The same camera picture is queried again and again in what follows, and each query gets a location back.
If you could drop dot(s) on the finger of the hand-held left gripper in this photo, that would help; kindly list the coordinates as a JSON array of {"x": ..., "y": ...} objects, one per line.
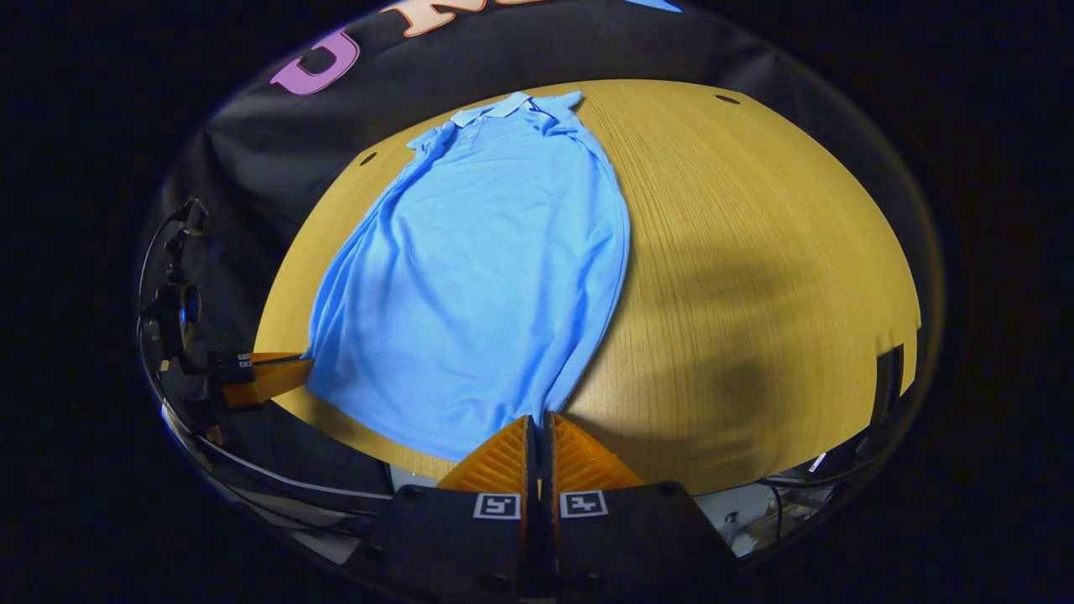
[{"x": 273, "y": 377}]

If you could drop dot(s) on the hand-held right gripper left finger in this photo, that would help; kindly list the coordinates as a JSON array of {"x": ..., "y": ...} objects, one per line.
[{"x": 470, "y": 537}]

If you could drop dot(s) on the light blue T-shirt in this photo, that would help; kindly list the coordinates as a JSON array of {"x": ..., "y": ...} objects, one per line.
[{"x": 478, "y": 285}]

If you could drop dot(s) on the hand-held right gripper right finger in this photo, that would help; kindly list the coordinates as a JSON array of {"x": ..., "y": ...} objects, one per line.
[{"x": 621, "y": 537}]

